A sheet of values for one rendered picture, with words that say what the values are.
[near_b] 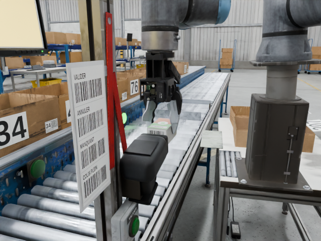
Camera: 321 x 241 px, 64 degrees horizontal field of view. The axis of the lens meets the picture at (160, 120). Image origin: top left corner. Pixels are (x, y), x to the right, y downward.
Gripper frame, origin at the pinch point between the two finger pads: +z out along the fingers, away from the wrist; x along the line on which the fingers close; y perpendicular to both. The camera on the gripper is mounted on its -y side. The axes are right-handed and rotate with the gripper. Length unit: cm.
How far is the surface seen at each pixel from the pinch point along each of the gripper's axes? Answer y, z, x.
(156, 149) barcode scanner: 22.7, -3.1, 6.2
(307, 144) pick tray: -75, 26, 53
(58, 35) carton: -611, -57, -528
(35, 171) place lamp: -5, 24, -52
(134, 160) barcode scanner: 27.0, -2.4, 3.7
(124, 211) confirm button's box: 29.1, 6.7, 2.3
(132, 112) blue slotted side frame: -110, 26, -60
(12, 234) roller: 17, 32, -41
